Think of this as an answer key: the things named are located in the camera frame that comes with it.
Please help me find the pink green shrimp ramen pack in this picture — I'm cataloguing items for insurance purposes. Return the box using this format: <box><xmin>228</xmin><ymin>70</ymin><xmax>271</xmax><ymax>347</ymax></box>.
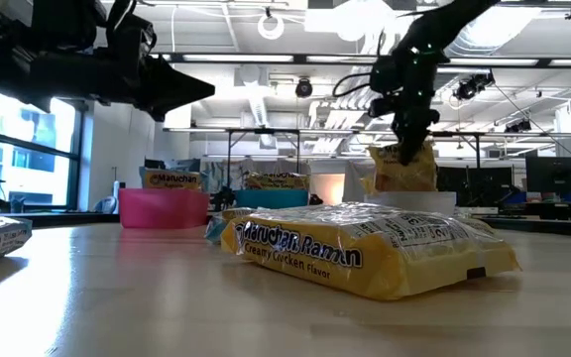
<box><xmin>244</xmin><ymin>172</ymin><xmax>311</xmax><ymax>192</ymax></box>

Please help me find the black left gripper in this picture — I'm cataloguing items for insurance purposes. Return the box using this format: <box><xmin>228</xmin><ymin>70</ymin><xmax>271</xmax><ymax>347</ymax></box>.
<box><xmin>86</xmin><ymin>52</ymin><xmax>216</xmax><ymax>123</ymax></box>

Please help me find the black round ceiling fixture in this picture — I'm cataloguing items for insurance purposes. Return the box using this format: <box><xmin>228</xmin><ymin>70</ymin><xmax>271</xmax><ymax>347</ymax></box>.
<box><xmin>293</xmin><ymin>76</ymin><xmax>315</xmax><ymax>99</ymax></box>

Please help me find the large office window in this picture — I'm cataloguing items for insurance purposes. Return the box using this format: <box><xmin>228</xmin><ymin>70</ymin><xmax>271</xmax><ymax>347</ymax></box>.
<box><xmin>0</xmin><ymin>86</ymin><xmax>82</xmax><ymax>212</ymax></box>

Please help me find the white hanging cloth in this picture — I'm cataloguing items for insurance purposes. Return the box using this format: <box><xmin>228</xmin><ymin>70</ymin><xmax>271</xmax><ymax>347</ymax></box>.
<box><xmin>343</xmin><ymin>161</ymin><xmax>374</xmax><ymax>202</ymax></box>

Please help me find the teal plastic bin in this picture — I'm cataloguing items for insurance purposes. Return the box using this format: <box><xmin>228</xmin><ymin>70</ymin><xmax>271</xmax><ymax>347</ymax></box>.
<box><xmin>234</xmin><ymin>188</ymin><xmax>310</xmax><ymax>210</ymax></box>

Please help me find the black computer monitor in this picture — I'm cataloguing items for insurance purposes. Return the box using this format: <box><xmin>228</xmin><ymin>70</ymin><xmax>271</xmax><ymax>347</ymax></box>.
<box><xmin>436</xmin><ymin>166</ymin><xmax>514</xmax><ymax>205</ymax></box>
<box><xmin>525</xmin><ymin>156</ymin><xmax>571</xmax><ymax>195</ymax></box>

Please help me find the black ceiling spotlight cluster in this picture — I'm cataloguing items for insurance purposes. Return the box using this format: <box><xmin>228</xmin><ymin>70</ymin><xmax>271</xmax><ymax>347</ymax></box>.
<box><xmin>452</xmin><ymin>71</ymin><xmax>497</xmax><ymax>102</ymax></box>

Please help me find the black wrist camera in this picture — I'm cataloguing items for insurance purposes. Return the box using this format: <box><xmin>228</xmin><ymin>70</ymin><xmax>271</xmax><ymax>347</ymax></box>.
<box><xmin>367</xmin><ymin>57</ymin><xmax>400</xmax><ymax>119</ymax></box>
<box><xmin>108</xmin><ymin>12</ymin><xmax>157</xmax><ymax>55</ymax></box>

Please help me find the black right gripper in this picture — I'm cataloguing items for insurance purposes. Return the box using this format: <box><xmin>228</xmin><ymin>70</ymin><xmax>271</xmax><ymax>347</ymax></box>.
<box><xmin>395</xmin><ymin>44</ymin><xmax>441</xmax><ymax>167</ymax></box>

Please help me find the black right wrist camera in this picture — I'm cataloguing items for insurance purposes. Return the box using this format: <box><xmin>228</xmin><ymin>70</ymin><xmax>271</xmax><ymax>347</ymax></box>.
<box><xmin>367</xmin><ymin>57</ymin><xmax>400</xmax><ymax>119</ymax></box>

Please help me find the black metal stand frame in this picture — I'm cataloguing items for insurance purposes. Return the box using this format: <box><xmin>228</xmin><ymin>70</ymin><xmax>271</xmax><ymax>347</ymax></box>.
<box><xmin>428</xmin><ymin>130</ymin><xmax>483</xmax><ymax>170</ymax></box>

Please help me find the lit orange panel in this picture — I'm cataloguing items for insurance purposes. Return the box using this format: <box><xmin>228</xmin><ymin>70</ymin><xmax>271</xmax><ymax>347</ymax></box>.
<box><xmin>309</xmin><ymin>173</ymin><xmax>346</xmax><ymax>207</ymax></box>

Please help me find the pink plastic bin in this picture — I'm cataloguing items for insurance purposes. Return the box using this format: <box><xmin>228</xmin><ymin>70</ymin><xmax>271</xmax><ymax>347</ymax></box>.
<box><xmin>118</xmin><ymin>186</ymin><xmax>211</xmax><ymax>230</ymax></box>

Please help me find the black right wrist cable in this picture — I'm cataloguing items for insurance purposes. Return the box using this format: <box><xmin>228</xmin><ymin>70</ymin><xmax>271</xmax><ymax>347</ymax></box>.
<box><xmin>332</xmin><ymin>71</ymin><xmax>379</xmax><ymax>99</ymax></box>

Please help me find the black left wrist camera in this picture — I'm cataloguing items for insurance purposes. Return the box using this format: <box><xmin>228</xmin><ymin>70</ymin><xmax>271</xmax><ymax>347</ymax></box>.
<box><xmin>108</xmin><ymin>12</ymin><xmax>157</xmax><ymax>55</ymax></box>

